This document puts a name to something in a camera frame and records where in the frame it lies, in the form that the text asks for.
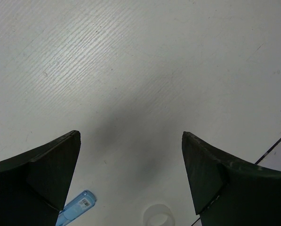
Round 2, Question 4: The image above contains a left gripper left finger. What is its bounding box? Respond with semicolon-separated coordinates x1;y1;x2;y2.
0;130;80;226

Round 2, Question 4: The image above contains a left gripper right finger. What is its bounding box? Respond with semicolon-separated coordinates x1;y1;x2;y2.
182;132;281;226

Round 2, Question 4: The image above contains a blue correction tape dispenser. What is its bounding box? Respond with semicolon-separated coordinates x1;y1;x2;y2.
56;190;96;226

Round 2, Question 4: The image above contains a white tape roll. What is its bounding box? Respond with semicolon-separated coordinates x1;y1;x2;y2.
143;204;175;226

